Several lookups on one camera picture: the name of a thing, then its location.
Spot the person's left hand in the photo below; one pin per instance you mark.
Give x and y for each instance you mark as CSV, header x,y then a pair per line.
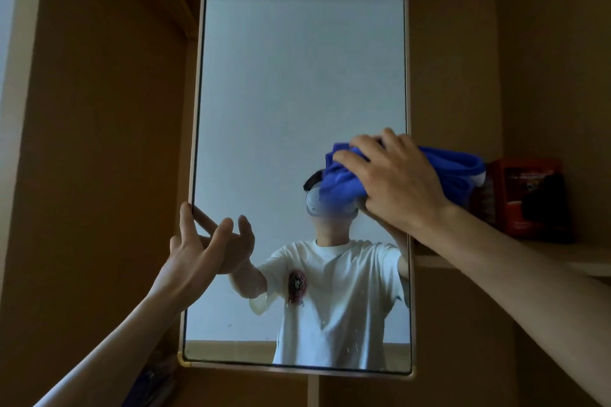
x,y
188,268

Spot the person's right hand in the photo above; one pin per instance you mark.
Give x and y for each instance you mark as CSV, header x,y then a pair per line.
x,y
401,187

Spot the person's right middle finger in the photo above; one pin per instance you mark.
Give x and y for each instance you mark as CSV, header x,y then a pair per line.
x,y
368,144

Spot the person's left thumb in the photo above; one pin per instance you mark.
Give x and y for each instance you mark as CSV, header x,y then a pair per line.
x,y
219,239

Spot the person's right little finger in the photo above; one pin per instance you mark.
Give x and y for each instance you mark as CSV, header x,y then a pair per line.
x,y
410,140

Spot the blue cleaning cloth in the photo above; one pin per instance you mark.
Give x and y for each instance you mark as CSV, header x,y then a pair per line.
x,y
453,170

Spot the person's left forearm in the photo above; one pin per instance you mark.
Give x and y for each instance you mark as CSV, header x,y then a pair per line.
x,y
119,354

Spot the person's right forearm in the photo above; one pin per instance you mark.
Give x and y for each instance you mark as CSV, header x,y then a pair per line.
x,y
515,287

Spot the tall framed mirror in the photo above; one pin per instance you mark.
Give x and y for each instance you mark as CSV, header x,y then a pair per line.
x,y
296,87

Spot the red box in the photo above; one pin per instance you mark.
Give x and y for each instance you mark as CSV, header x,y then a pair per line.
x,y
520,197

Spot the wooden wardrobe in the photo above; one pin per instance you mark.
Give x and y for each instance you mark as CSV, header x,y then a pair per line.
x,y
95,135

